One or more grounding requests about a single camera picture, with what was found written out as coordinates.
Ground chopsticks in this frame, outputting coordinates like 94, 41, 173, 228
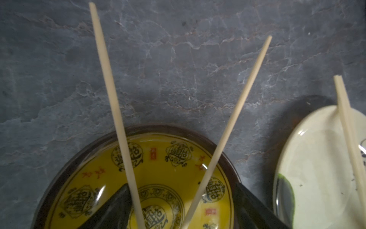
89, 2, 145, 229
334, 75, 366, 224

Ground cream plate with black patch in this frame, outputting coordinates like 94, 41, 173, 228
273, 106, 365, 229

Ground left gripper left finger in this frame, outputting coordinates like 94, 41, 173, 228
79, 184, 132, 229

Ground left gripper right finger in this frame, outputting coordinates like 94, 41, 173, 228
233, 183, 289, 229

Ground yellow patterned plate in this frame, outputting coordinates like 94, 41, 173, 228
31, 124, 240, 229

